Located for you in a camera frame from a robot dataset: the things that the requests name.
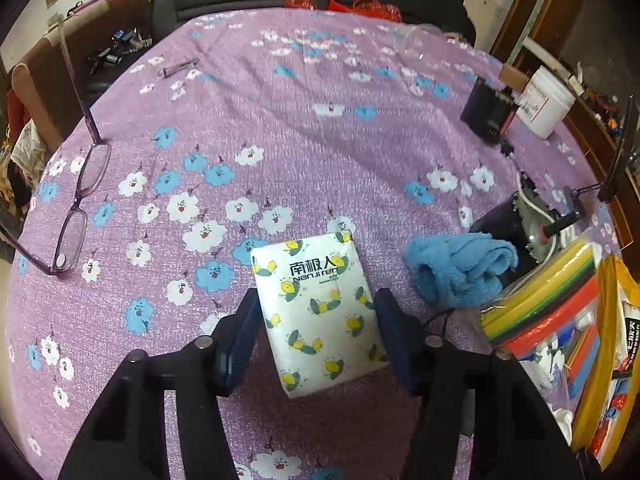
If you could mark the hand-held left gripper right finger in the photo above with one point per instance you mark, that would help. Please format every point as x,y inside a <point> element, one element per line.
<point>395,340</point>

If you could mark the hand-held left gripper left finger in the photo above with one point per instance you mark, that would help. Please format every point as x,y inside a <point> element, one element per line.
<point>240,340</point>

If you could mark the white lemon print tissue pack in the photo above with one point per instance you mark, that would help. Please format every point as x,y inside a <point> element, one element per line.
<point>315,310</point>

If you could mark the blue towel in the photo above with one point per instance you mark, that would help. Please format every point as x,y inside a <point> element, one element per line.
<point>455,265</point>

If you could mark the rainbow foam sheets zip bag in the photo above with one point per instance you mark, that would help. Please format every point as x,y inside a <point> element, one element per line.
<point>540,300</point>

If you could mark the red blue foam sheets bag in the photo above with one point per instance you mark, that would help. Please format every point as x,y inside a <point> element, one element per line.
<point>582,355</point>

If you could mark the yellow bag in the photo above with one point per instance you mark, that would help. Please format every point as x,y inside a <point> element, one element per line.
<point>607,310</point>

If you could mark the black cylindrical electric motor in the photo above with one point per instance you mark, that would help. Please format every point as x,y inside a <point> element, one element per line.
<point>500,225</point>

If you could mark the purple floral tablecloth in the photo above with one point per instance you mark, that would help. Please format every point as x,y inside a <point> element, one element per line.
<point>310,160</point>

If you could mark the purple framed glasses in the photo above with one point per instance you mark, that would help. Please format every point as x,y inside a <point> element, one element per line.
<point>95,167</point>

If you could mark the black packet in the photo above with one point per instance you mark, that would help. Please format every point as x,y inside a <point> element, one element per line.
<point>631,335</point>

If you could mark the black red box cork knob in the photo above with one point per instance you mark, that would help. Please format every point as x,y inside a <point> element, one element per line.
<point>482,110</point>

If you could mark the white plastic jar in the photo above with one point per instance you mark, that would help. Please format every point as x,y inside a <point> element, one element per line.
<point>545,105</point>

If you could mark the pale patterned cloth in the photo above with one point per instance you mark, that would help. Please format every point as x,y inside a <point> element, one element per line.
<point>22,150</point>

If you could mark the wooden sideboard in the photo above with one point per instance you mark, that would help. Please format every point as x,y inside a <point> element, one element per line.
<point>592,125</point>

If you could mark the clear plastic cup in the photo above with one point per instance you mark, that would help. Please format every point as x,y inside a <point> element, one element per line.
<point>420,45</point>

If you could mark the pile of small black parts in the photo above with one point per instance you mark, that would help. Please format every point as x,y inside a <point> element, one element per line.
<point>117,50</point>

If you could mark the brown chair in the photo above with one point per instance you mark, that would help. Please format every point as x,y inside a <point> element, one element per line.
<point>50,75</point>

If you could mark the large red plastic bag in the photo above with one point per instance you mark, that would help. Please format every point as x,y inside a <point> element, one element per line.
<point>375,7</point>

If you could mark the small red plastic bag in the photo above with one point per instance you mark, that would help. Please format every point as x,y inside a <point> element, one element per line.
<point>300,2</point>

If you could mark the wooden door frame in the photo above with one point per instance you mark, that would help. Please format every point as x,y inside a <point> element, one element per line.
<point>530,10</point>

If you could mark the wall socket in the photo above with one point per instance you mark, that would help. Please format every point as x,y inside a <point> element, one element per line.
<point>52,20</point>

